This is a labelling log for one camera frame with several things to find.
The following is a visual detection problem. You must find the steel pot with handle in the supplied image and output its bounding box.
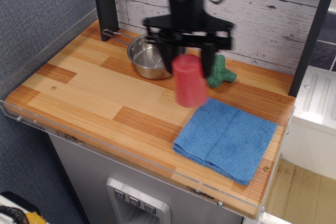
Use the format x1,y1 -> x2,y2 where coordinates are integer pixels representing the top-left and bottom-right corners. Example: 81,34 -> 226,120
102,29 -> 172,80

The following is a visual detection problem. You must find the black right frame post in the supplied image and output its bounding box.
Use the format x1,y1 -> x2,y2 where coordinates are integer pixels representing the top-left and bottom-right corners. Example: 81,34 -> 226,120
288,0 -> 332,98

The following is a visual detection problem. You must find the black frame post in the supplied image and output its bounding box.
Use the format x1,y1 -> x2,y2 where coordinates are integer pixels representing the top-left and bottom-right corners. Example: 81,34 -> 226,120
288,0 -> 332,98
95,0 -> 119,41

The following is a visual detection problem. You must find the white toy sink unit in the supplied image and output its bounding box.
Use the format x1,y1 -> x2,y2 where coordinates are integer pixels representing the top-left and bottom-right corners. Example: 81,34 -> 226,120
280,66 -> 335,179

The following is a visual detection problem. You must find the yellow black object at corner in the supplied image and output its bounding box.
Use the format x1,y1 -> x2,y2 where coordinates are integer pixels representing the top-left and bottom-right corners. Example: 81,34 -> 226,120
1,206 -> 47,224

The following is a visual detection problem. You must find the silver toy fridge cabinet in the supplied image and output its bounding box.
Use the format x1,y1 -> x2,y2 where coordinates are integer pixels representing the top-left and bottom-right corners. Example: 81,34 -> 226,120
50,135 -> 243,223

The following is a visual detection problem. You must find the black left frame post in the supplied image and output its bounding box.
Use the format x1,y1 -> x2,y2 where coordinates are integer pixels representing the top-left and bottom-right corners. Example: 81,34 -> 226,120
95,0 -> 119,41

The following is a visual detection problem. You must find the green toy broccoli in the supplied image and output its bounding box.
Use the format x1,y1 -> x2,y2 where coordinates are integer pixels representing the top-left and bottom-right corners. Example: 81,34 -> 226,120
206,55 -> 237,88

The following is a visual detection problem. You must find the blue folded napkin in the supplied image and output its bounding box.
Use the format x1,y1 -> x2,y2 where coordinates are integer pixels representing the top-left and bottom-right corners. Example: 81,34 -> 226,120
173,99 -> 278,185

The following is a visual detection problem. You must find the red plastic cup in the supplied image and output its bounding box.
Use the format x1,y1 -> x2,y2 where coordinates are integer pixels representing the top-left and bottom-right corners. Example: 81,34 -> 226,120
172,54 -> 208,108

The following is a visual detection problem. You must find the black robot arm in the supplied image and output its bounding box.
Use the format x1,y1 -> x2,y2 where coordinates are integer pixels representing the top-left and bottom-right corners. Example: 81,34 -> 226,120
143,0 -> 234,78

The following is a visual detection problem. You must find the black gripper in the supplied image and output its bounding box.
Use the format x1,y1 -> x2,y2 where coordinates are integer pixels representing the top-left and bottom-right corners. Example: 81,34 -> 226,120
143,0 -> 234,78

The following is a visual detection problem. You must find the silver dispenser panel with buttons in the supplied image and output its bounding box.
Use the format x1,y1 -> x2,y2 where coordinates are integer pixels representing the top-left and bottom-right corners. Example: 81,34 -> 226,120
106,177 -> 172,223

